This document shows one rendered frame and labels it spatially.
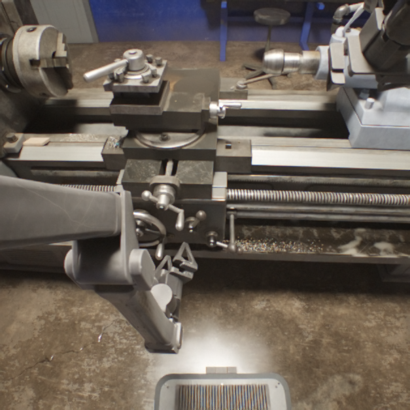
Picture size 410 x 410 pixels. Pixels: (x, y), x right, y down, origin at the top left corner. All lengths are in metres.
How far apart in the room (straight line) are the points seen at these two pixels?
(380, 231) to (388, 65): 1.17
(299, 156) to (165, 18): 3.43
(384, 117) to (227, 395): 1.17
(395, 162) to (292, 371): 1.03
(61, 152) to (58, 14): 3.54
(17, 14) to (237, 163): 0.99
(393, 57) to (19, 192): 0.49
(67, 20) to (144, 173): 3.79
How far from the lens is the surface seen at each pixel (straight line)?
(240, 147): 1.10
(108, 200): 0.37
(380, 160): 1.26
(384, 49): 0.52
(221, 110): 1.02
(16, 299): 2.01
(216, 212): 1.08
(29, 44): 1.24
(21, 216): 0.25
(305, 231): 1.48
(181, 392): 1.32
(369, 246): 1.55
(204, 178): 0.98
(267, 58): 1.14
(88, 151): 1.23
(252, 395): 1.33
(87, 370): 1.70
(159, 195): 0.93
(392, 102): 1.25
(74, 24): 4.65
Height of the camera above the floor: 1.57
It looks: 50 degrees down
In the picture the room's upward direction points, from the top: 2 degrees counter-clockwise
